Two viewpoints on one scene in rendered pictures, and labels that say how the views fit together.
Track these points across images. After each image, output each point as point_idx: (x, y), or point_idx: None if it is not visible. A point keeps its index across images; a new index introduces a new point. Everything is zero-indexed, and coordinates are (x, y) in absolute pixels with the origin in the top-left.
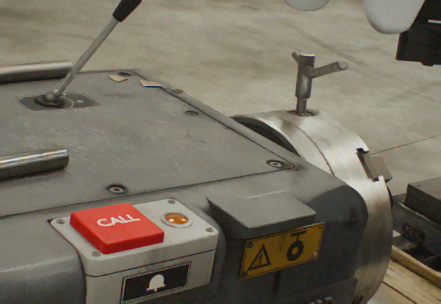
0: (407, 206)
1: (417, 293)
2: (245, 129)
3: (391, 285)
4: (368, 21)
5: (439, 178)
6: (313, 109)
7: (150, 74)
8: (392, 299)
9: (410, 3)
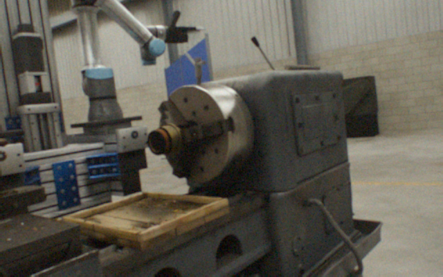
0: (81, 246)
1: (114, 222)
2: (216, 80)
3: (131, 221)
4: (192, 39)
5: (24, 242)
6: (193, 84)
7: (264, 72)
8: (135, 215)
9: (189, 37)
